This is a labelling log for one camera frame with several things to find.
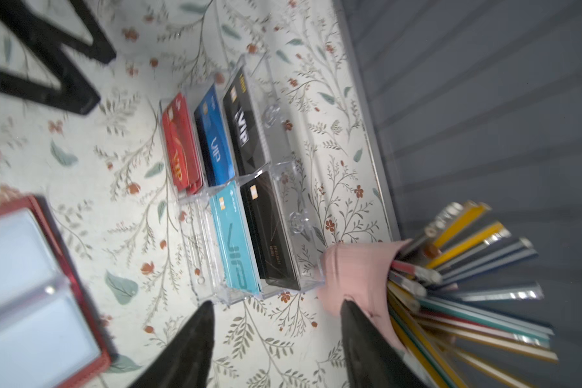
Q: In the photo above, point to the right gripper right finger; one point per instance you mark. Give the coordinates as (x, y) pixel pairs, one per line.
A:
(370, 360)

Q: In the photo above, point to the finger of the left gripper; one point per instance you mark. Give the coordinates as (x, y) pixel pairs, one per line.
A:
(46, 40)

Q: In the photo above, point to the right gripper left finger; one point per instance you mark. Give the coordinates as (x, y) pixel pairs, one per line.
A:
(187, 359)

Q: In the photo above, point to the dark grey credit card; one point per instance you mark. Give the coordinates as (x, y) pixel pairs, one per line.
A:
(272, 253)

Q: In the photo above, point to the clear acrylic card organizer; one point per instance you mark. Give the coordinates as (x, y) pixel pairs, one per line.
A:
(196, 219)

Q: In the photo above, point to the red leather card holder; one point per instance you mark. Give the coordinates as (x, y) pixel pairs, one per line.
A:
(49, 336)

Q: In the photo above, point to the red card in organizer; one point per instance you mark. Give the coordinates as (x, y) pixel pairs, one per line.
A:
(181, 147)

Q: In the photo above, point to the teal card in organizer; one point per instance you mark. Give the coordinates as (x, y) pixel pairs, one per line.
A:
(234, 240)

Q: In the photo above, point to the blue card in organizer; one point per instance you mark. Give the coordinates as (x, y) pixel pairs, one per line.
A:
(214, 145)

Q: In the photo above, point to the black card in organizer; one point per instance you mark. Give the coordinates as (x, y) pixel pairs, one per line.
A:
(249, 144)

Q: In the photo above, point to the coloured pencils bundle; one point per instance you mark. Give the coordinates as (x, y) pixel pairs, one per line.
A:
(430, 309)

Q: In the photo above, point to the pink pencil cup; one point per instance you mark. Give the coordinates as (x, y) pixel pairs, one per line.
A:
(358, 272)

